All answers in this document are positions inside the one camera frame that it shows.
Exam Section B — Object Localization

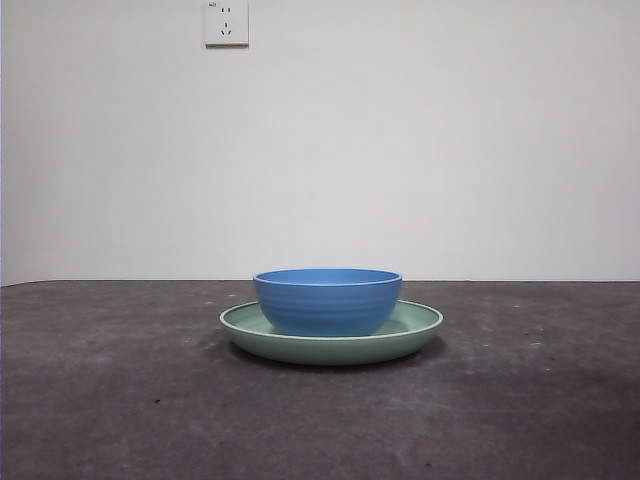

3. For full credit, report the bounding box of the blue bowl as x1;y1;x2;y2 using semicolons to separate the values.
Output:
252;268;404;337

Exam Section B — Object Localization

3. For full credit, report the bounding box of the green plate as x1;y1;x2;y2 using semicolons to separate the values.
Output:
218;299;445;367

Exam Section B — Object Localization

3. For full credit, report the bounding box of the white wall socket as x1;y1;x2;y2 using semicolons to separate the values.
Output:
203;0;250;50

